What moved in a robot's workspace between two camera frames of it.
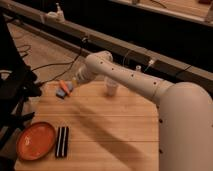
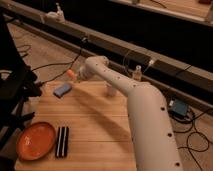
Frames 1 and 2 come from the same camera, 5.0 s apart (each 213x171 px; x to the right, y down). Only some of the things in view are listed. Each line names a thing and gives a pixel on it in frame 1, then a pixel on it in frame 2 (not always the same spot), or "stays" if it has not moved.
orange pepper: (65, 88) -> (71, 74)
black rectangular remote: (62, 141) stays
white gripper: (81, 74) stays
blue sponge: (60, 92) stays
